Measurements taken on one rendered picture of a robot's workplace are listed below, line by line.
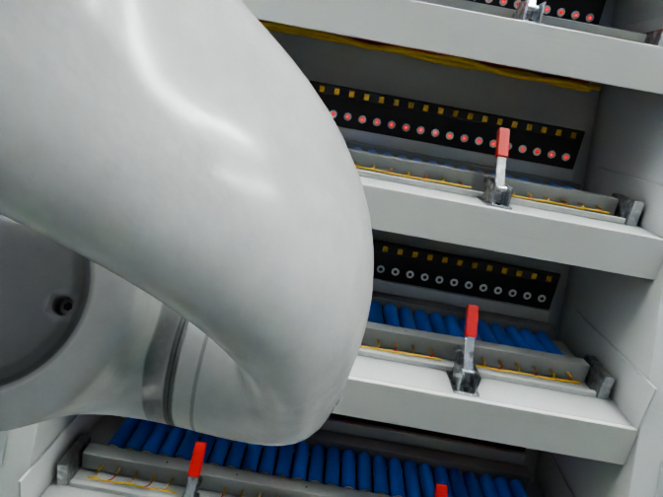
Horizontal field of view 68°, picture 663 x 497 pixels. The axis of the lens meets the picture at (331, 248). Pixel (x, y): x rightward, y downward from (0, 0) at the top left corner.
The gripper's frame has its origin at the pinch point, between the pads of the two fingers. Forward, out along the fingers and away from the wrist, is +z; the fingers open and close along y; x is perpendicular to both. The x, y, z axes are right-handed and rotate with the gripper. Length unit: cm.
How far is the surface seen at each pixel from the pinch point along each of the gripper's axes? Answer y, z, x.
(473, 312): 26.6, 6.7, 7.1
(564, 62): 31.0, -0.7, 34.2
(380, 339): 17.6, 11.1, 2.6
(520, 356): 34.0, 10.9, 3.6
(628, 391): 44.4, 6.8, 1.7
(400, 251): 19.4, 17.8, 14.9
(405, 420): 20.9, 7.1, -5.3
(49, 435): -15.9, 10.5, -13.6
